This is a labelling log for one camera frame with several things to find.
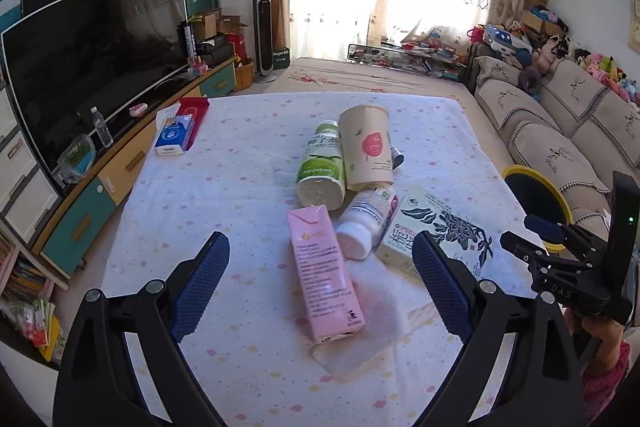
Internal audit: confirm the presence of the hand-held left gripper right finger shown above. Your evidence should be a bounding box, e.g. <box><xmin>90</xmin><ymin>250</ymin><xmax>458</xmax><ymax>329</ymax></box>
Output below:
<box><xmin>411</xmin><ymin>230</ymin><xmax>586</xmax><ymax>427</ymax></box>

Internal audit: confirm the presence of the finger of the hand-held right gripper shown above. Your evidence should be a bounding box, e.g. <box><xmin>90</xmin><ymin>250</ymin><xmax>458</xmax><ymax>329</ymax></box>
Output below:
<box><xmin>524</xmin><ymin>214</ymin><xmax>608</xmax><ymax>260</ymax></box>
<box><xmin>499</xmin><ymin>230</ymin><xmax>548</xmax><ymax>270</ymax></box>

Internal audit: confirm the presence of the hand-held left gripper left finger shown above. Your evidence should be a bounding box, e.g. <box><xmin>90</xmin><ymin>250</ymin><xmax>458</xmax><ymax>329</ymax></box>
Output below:
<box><xmin>52</xmin><ymin>231</ymin><xmax>231</xmax><ymax>427</ymax></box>

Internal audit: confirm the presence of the yellow rim trash bin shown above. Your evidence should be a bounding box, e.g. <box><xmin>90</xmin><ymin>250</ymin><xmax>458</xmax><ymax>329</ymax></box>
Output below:
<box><xmin>501</xmin><ymin>164</ymin><xmax>573</xmax><ymax>254</ymax></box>

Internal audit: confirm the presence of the white box black flower print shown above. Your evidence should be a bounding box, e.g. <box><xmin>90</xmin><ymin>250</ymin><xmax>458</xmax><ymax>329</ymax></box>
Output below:
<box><xmin>375</xmin><ymin>186</ymin><xmax>501</xmax><ymax>283</ymax></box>

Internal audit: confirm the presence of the white pill bottle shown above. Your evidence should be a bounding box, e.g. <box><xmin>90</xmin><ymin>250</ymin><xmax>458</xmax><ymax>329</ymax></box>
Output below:
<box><xmin>335</xmin><ymin>187</ymin><xmax>399</xmax><ymax>261</ymax></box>

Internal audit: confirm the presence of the pink drink carton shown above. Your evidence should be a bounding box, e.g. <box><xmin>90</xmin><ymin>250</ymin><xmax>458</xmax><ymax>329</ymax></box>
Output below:
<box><xmin>286</xmin><ymin>203</ymin><xmax>367</xmax><ymax>344</ymax></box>

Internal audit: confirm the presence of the brown paper cup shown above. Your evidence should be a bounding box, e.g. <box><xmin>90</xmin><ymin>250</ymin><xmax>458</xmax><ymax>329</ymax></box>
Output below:
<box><xmin>338</xmin><ymin>104</ymin><xmax>394</xmax><ymax>192</ymax></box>

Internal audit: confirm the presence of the green coconut water bottle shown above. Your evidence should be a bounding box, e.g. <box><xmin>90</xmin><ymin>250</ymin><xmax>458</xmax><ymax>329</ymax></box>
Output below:
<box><xmin>296</xmin><ymin>120</ymin><xmax>347</xmax><ymax>209</ymax></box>

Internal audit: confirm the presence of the person's right hand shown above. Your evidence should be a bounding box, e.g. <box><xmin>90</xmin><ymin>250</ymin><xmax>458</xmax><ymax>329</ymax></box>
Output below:
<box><xmin>564</xmin><ymin>307</ymin><xmax>627</xmax><ymax>377</ymax></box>

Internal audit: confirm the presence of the beige embroidered sofa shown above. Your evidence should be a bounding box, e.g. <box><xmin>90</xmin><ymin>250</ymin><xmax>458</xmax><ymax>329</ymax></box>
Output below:
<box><xmin>465</xmin><ymin>54</ymin><xmax>640</xmax><ymax>243</ymax></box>

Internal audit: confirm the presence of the white spotted tablecloth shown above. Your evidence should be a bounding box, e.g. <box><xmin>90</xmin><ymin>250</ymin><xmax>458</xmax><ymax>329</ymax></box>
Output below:
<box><xmin>100</xmin><ymin>92</ymin><xmax>551</xmax><ymax>427</ymax></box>

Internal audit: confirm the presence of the teal yellow television cabinet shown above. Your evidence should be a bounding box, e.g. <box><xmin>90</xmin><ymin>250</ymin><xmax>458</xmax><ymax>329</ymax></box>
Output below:
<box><xmin>30</xmin><ymin>57</ymin><xmax>238</xmax><ymax>278</ymax></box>

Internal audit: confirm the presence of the grey neck pillow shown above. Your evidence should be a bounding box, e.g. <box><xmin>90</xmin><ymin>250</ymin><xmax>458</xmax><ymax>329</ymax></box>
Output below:
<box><xmin>517</xmin><ymin>69</ymin><xmax>543</xmax><ymax>95</ymax></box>

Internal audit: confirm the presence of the blue tissue pack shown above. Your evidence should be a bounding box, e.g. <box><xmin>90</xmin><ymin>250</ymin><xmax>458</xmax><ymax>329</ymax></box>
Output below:
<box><xmin>153</xmin><ymin>114</ymin><xmax>196</xmax><ymax>156</ymax></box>

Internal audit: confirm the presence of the pile of colourful packets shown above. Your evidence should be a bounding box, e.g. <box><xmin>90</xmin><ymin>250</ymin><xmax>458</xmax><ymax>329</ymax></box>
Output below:
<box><xmin>0</xmin><ymin>297</ymin><xmax>66</xmax><ymax>363</ymax></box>

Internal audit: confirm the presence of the pile of plush toys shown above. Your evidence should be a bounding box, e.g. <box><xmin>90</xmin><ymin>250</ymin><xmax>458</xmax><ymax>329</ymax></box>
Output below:
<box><xmin>530</xmin><ymin>34</ymin><xmax>640</xmax><ymax>108</ymax></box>

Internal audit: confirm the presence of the white cartoon tissue pack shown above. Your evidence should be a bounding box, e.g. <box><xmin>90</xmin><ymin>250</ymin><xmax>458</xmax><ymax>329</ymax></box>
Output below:
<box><xmin>155</xmin><ymin>104</ymin><xmax>182</xmax><ymax>128</ymax></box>

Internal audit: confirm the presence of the red paper packet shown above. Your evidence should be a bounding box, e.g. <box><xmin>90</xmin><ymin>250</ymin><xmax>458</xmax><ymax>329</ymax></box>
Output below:
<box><xmin>177</xmin><ymin>97</ymin><xmax>210</xmax><ymax>152</ymax></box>

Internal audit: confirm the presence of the stack of books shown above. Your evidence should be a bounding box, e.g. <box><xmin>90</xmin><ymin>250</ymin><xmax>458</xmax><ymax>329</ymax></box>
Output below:
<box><xmin>0</xmin><ymin>257</ymin><xmax>51</xmax><ymax>303</ymax></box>

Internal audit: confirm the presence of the clear water bottle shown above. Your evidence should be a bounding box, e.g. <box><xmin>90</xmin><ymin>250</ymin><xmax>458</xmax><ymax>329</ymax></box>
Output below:
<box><xmin>90</xmin><ymin>107</ymin><xmax>115</xmax><ymax>148</ymax></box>

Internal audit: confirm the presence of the blue star print bag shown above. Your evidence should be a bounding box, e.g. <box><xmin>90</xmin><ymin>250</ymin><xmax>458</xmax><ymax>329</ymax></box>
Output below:
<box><xmin>482</xmin><ymin>24</ymin><xmax>518</xmax><ymax>52</ymax></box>

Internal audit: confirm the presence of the white drawer cabinet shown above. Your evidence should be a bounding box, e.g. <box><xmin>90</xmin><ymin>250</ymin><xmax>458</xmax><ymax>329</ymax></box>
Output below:
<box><xmin>0</xmin><ymin>77</ymin><xmax>63</xmax><ymax>233</ymax></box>

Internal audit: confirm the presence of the cluttered glass coffee table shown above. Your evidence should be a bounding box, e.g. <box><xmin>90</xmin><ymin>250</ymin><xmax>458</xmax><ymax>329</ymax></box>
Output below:
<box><xmin>347</xmin><ymin>39</ymin><xmax>468</xmax><ymax>82</ymax></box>

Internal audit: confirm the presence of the beige floral cloth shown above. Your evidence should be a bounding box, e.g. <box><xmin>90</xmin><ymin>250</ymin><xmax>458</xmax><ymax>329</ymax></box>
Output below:
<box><xmin>262</xmin><ymin>57</ymin><xmax>471</xmax><ymax>100</ymax></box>

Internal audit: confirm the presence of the stack of cardboard boxes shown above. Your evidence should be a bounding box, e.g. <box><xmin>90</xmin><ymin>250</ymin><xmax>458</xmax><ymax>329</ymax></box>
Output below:
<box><xmin>520</xmin><ymin>0</ymin><xmax>566</xmax><ymax>38</ymax></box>

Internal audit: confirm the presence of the black flat box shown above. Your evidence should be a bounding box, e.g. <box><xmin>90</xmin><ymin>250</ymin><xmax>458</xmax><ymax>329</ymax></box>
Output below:
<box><xmin>197</xmin><ymin>34</ymin><xmax>236</xmax><ymax>65</ymax></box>

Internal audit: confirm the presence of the red box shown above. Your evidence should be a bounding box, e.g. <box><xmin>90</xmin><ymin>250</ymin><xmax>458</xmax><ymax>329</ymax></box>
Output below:
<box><xmin>225</xmin><ymin>33</ymin><xmax>248</xmax><ymax>62</ymax></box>

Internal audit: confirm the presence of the black curved television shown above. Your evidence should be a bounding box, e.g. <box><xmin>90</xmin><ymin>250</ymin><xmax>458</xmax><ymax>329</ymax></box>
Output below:
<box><xmin>0</xmin><ymin>0</ymin><xmax>190</xmax><ymax>198</ymax></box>

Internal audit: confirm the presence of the open cardboard box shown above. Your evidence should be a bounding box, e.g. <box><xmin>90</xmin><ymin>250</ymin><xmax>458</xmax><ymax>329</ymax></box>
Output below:
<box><xmin>217</xmin><ymin>16</ymin><xmax>249</xmax><ymax>38</ymax></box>
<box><xmin>192</xmin><ymin>9</ymin><xmax>223</xmax><ymax>42</ymax></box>

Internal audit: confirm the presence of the grey tower fan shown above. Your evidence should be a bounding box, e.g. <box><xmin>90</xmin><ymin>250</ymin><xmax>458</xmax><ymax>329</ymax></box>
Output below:
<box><xmin>252</xmin><ymin>0</ymin><xmax>278</xmax><ymax>82</ymax></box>

